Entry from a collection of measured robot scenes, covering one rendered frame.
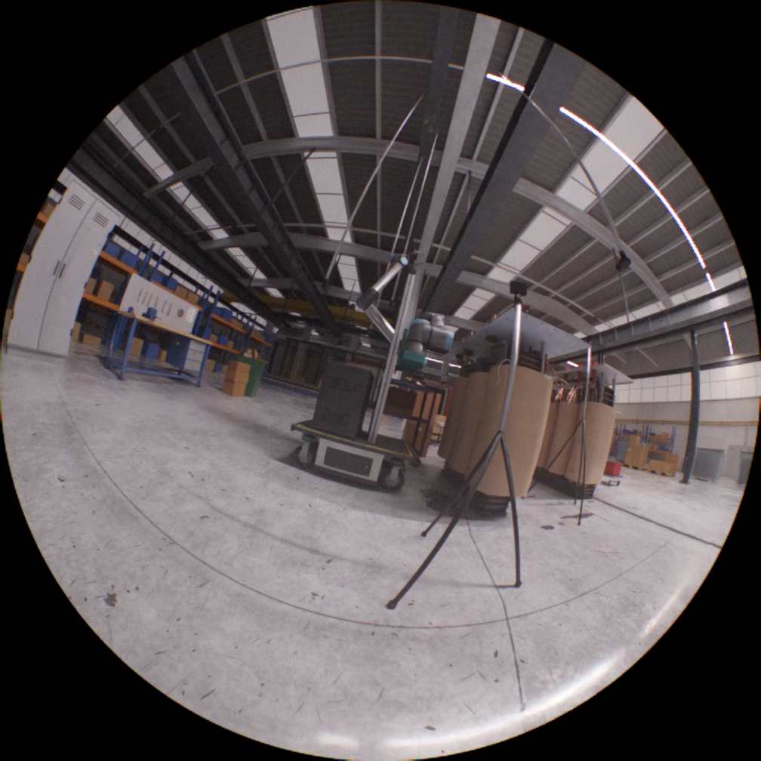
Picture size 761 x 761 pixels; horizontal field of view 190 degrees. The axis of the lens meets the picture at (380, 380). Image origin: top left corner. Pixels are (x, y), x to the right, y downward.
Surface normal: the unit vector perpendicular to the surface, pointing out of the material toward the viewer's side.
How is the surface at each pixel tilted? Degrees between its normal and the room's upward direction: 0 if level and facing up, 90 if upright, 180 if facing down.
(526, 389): 90
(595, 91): 175
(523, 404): 90
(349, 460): 90
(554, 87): 180
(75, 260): 90
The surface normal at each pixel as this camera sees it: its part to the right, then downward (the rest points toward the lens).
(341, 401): -0.03, -0.09
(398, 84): -0.33, 0.94
